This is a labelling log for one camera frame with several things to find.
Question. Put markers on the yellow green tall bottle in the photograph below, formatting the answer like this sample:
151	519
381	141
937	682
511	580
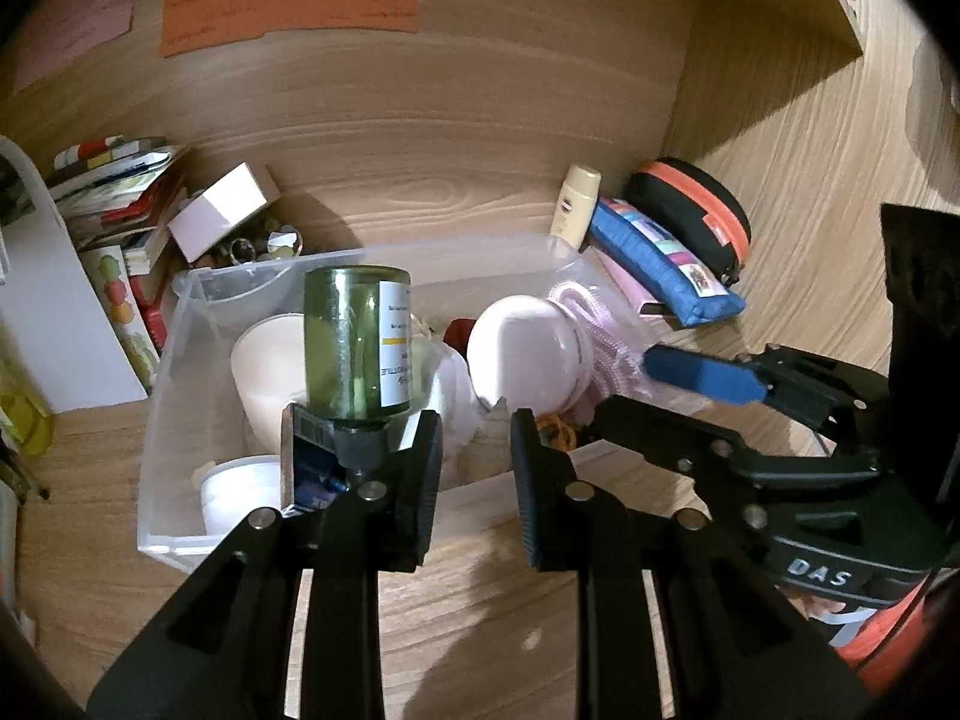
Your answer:
26	424

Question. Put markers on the red small pouch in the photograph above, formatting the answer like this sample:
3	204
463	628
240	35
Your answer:
457	335

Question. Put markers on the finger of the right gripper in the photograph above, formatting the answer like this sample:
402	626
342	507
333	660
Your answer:
690	449
825	394

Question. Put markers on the white drawstring pouch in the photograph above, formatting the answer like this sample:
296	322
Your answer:
441	382

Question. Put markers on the white round jar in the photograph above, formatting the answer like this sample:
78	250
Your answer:
231	490

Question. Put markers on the small white cardboard box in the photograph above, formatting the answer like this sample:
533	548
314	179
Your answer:
237	196

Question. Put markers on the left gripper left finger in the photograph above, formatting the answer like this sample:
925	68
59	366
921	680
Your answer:
285	598

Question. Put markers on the black orange zip case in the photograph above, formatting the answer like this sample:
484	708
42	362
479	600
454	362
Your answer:
697	209

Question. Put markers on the person's hand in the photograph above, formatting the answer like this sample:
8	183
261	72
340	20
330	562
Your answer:
808	605

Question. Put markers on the pink paper note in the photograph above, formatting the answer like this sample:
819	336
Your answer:
59	31

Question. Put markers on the orange paper note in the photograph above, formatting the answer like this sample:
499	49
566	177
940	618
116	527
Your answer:
190	25

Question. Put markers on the pink round macaron case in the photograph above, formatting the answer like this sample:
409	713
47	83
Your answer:
529	353

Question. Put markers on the dark green glass bottle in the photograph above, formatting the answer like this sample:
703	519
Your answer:
357	333

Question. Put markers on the cream lotion bottle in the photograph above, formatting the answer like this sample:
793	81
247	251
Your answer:
575	204

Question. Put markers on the blue patterned pencil pouch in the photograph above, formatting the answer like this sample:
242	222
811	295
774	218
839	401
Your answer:
662	265

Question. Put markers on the cream pillar candle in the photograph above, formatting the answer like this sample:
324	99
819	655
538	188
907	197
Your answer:
267	363

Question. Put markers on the clear plastic storage bin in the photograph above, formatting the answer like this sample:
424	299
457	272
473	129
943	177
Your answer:
196	416

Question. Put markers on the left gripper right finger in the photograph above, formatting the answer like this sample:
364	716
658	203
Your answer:
669	612

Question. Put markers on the white magazine file holder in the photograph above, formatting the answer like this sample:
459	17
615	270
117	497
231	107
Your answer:
55	328

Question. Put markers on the small black barcode box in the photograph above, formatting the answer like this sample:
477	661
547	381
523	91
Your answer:
310	476

